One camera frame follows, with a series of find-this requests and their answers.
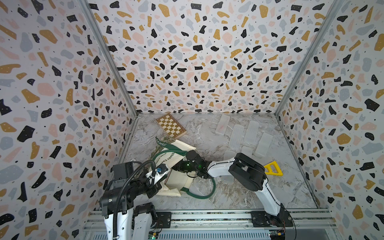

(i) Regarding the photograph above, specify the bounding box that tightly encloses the wooden chess board box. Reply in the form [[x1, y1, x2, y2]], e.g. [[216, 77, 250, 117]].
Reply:
[[156, 113, 187, 139]]

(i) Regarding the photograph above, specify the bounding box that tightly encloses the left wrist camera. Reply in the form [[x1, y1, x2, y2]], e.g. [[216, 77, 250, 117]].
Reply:
[[146, 164, 171, 188]]

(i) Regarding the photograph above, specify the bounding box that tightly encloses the aluminium corner post right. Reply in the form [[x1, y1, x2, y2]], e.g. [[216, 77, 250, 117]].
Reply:
[[275, 0, 343, 119]]

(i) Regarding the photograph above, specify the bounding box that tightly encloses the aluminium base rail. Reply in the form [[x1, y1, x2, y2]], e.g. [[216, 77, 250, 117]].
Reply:
[[83, 209, 342, 240]]

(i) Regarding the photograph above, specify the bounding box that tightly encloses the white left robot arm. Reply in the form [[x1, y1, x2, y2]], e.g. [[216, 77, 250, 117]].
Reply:
[[100, 174, 164, 240]]

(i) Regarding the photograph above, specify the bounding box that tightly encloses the black corrugated cable conduit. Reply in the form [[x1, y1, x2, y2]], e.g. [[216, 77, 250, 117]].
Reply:
[[112, 159, 157, 240]]

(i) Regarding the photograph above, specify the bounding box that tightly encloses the aluminium corner post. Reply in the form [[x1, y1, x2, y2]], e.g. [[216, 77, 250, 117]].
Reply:
[[275, 0, 343, 119], [78, 0, 138, 118]]

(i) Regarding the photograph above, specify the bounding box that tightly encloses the yellow triangular plastic piece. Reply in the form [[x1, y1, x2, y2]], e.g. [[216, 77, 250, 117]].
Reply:
[[264, 161, 284, 177]]

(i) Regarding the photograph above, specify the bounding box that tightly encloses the cream canvas tote bag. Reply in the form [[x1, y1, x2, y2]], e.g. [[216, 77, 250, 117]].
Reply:
[[148, 136, 217, 200]]

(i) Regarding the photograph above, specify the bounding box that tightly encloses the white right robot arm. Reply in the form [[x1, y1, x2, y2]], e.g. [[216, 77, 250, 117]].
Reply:
[[172, 151, 294, 228]]

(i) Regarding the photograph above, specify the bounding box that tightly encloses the aluminium corner post left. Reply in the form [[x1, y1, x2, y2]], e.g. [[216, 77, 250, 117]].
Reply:
[[78, 0, 138, 118]]

